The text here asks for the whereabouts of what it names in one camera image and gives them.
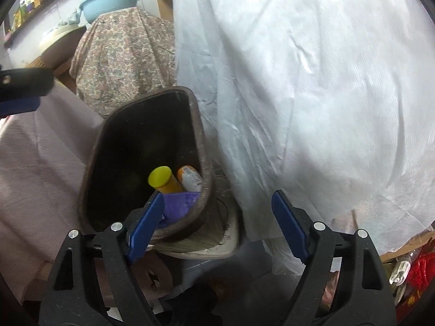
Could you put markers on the purple snack bag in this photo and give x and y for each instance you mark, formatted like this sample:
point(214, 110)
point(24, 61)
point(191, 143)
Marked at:
point(178, 205)

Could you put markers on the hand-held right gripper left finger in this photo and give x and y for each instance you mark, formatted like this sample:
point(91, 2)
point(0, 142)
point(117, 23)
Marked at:
point(146, 225)

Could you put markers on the light blue plastic basin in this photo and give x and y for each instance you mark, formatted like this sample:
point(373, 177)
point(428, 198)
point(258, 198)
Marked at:
point(108, 3)

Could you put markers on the floral patterned cloth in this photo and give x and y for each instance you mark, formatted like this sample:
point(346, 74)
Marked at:
point(125, 61)

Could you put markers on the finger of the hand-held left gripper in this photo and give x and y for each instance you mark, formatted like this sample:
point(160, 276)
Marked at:
point(23, 83)

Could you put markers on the wooden framed mirror shelf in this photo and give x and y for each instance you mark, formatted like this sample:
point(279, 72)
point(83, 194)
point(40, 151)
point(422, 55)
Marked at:
point(40, 10)

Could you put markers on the white cover sheet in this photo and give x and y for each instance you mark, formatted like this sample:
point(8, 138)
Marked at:
point(306, 108)

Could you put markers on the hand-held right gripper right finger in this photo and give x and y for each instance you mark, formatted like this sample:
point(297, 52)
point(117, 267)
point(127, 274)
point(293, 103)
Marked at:
point(289, 224)

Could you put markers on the dark brown trash bin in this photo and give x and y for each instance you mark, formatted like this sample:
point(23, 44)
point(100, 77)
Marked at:
point(136, 135)

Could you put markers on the brown cream rice cooker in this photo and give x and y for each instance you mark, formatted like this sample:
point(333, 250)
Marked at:
point(61, 44)

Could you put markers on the light blue towel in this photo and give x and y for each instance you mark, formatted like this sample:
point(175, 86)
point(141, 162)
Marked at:
point(71, 18)

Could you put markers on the yellow cylindrical snack can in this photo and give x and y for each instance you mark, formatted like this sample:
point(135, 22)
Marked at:
point(163, 178)

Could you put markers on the white orange juice bottle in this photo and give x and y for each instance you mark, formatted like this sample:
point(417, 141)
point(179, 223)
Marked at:
point(191, 178)

